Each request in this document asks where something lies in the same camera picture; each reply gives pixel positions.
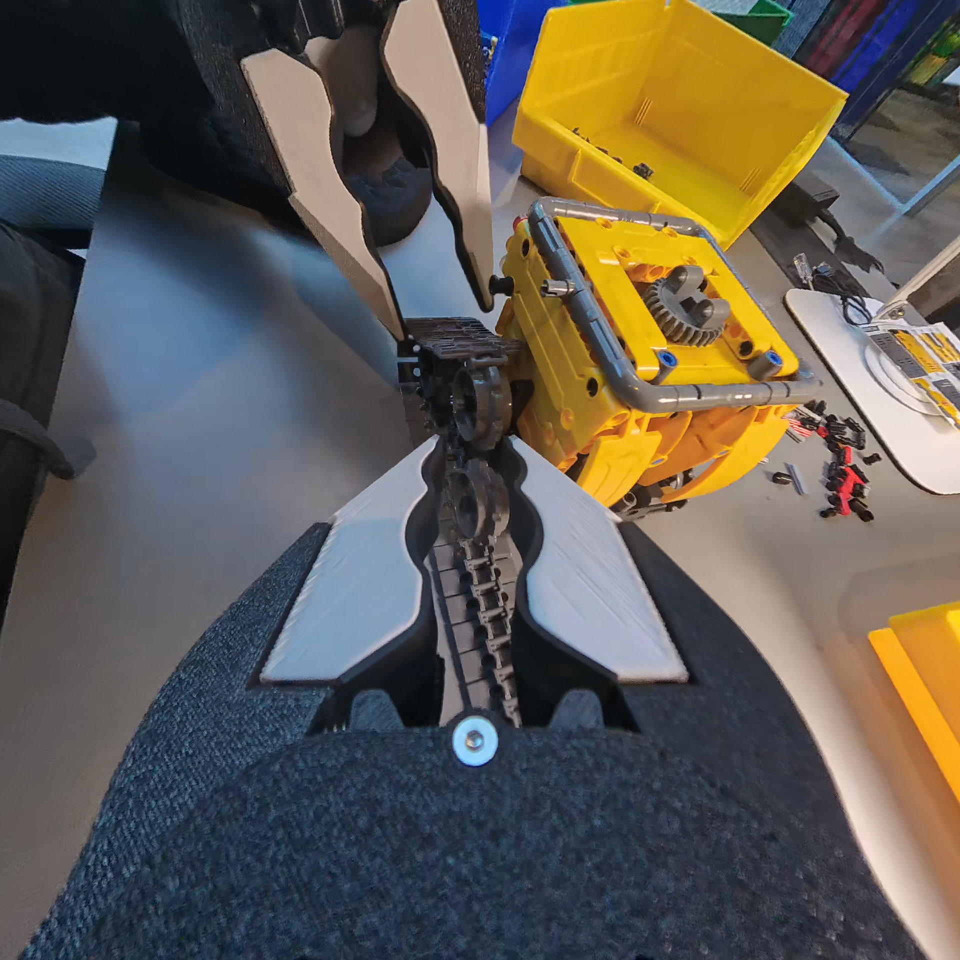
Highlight wooden booklet stand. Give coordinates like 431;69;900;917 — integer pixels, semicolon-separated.
877;240;960;320

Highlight rack of coloured storage bins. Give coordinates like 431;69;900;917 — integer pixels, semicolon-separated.
795;0;960;144

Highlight dark small brick parts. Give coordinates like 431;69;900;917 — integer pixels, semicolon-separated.
570;127;657;181

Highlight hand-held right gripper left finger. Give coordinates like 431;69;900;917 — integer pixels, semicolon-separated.
259;437;447;727

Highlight yellow plastic bin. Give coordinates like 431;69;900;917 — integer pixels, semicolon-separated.
868;602;960;804
512;0;849;249

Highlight blue plastic bin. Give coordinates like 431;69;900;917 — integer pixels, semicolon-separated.
476;0;571;125

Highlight grey toy track chain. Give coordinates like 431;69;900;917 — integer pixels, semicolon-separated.
405;317;526;729

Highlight white base board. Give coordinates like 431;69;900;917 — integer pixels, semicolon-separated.
783;288;960;496

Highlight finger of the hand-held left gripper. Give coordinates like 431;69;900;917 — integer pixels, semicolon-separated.
240;49;408;344
379;0;496;314

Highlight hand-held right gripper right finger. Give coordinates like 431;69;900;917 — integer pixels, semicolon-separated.
504;437;690;727

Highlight person's left forearm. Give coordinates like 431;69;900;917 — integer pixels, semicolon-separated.
0;0;181;125

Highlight black cable with plug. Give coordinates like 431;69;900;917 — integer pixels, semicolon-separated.
793;253;873;325

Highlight cluster of small brick parts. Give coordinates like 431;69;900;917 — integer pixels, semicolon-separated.
768;401;882;522

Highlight green plastic bin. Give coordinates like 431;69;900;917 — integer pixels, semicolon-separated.
705;0;795;46

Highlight light grey desk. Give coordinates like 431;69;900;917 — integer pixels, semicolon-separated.
0;97;960;960

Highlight person's left hand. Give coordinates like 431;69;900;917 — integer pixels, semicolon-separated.
341;88;436;249

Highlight yellow black printed sheet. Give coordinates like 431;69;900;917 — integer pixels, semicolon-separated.
862;321;960;430

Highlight black yellow toy brick vehicle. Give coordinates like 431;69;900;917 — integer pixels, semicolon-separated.
397;196;822;543

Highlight grey fabric chair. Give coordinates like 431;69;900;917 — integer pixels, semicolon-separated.
0;153;106;249

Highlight black power adapter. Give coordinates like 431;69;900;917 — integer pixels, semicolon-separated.
772;171;886;275

